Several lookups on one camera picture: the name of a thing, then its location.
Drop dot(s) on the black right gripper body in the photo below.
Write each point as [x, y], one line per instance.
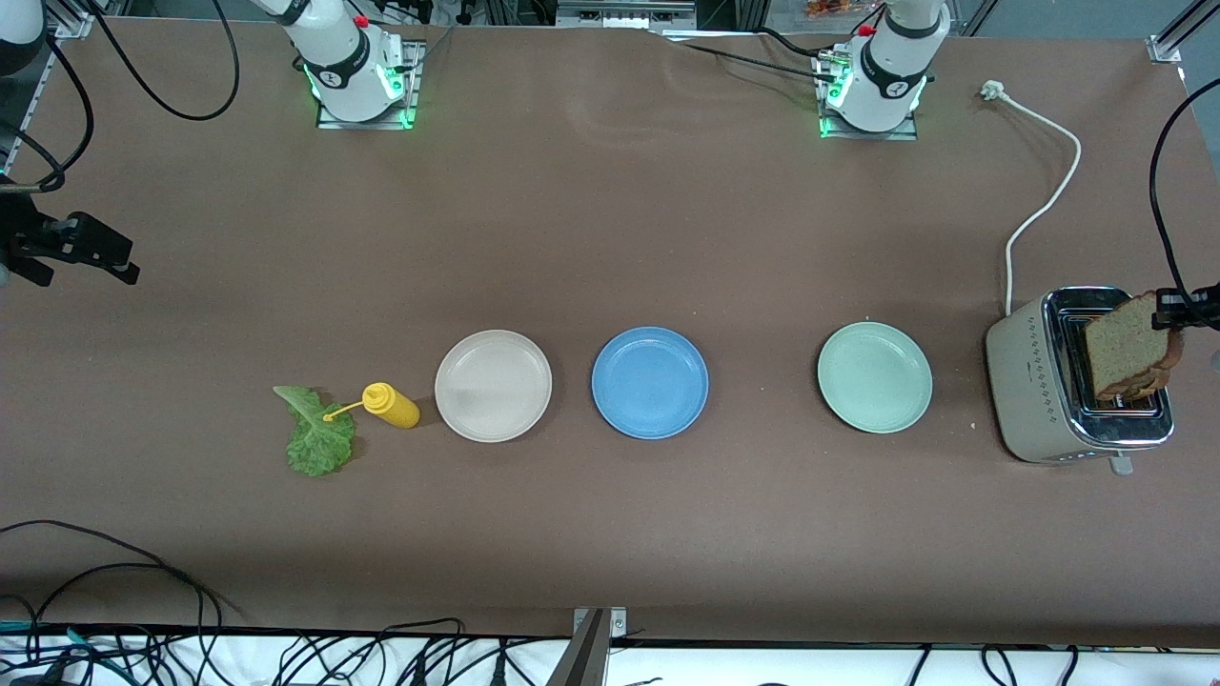
[23, 234]

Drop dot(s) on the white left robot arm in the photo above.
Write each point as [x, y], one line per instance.
[886, 76]

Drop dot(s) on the brown bread slice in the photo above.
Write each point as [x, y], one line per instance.
[1139, 391]
[1125, 348]

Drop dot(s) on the beige plate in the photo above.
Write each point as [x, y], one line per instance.
[494, 386]

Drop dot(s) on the beige and chrome toaster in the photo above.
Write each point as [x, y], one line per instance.
[1025, 400]

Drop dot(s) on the yellow mustard squeeze bottle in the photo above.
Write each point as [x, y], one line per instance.
[391, 405]

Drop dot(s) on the pale green plate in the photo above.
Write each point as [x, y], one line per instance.
[874, 377]

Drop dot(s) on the aluminium table frame rail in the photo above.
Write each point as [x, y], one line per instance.
[1165, 46]
[33, 105]

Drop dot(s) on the grey metal background frame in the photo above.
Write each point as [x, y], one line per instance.
[624, 11]

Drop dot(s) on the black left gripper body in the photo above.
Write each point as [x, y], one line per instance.
[1197, 308]

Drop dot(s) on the blue plate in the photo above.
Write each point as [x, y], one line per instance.
[650, 383]

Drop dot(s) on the metal mount bracket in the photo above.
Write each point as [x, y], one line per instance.
[596, 624]

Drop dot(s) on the green lettuce leaf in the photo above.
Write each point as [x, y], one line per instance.
[319, 443]

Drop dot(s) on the orange package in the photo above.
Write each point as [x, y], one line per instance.
[829, 8]

